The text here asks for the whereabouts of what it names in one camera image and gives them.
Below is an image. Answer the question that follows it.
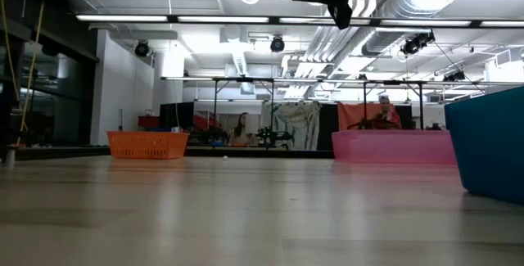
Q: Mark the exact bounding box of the pink plastic bin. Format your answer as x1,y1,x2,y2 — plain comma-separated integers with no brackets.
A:
332,129,458,165

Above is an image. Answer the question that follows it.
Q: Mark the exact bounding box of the person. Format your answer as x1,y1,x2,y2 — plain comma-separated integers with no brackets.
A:
228,112,257,147
370,95,403,131

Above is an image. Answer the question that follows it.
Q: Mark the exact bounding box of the black curtain panel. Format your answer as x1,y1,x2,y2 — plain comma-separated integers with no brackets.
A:
318,104,339,151

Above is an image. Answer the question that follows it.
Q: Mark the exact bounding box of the red box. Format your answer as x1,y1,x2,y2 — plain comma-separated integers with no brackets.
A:
138,115,160,128

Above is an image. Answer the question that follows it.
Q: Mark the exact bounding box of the black aluminium table frame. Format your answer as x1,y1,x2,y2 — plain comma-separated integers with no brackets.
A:
16,146,335,160

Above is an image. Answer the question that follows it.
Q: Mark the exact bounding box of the orange plastic basket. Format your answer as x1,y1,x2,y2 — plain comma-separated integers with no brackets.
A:
106,130,191,160

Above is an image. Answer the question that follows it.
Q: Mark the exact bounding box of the black monitor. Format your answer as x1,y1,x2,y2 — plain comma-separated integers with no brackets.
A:
159,101,196,130

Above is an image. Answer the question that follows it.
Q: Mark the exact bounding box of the orange cloth screen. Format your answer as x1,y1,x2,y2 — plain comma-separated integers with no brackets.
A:
337,101,396,132

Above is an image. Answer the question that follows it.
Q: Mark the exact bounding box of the painted white tarp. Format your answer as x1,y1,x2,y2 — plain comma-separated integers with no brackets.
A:
260,101,323,151

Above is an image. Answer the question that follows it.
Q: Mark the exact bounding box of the silver metal cylinder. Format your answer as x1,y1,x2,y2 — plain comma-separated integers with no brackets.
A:
4,145,17,168

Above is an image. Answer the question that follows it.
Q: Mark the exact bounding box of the yellow cable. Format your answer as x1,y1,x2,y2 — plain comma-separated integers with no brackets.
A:
0,0,46,134

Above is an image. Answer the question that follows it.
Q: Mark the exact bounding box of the black ceiling camera rig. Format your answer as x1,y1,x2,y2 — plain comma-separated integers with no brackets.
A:
400,30,436,56

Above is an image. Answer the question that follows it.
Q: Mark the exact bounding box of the blue plastic bin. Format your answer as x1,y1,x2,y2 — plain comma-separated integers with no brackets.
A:
445,87,524,206

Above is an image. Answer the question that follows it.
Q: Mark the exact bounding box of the white ceiling light strip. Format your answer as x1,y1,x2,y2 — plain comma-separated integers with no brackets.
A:
380,20,472,28
279,16,372,25
178,15,270,24
481,20,524,29
76,14,169,23

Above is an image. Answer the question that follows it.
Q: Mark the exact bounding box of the black metal station frame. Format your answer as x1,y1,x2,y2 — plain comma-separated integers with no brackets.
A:
212,76,275,148
363,79,425,132

